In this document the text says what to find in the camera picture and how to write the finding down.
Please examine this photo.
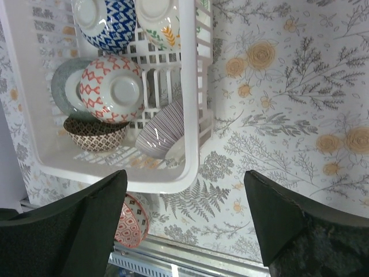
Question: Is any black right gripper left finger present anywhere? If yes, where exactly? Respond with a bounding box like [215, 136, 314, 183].
[1, 170, 127, 276]

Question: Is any purple glass bowl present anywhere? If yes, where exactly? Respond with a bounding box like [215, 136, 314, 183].
[135, 100, 185, 160]

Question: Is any tan patterned ceramic bowl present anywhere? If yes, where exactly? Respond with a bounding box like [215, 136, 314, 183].
[63, 117, 129, 152]

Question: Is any aluminium rail frame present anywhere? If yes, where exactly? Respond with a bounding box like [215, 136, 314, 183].
[20, 199, 272, 277]

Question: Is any white plastic dish rack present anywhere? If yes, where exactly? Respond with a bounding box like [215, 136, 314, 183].
[1, 1, 213, 194]

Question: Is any yellow flower ceramic bowl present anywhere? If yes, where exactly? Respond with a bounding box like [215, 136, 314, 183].
[135, 0, 181, 52]

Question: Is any dark blue rimmed bowl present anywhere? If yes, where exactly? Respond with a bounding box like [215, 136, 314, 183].
[71, 0, 137, 54]

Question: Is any red rimmed bottom bowl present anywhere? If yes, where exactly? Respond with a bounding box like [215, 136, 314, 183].
[114, 193, 150, 248]

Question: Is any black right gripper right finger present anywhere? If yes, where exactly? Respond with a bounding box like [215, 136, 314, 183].
[244, 170, 368, 276]

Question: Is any red patterned ceramic bowl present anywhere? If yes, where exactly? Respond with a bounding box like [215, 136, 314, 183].
[80, 54, 144, 124]

